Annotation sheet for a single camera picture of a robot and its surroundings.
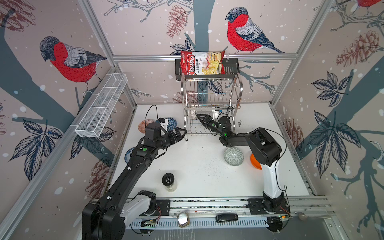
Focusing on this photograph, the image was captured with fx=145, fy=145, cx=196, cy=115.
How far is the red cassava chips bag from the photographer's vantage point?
2.86ft

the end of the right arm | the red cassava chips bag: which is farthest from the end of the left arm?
the red cassava chips bag

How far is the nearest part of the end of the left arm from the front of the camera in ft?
1.96

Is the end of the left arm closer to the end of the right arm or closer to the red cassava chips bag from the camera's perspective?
the end of the right arm

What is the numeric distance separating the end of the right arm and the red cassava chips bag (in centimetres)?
27

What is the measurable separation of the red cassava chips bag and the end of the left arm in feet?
1.28

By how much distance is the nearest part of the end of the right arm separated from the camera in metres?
0.79
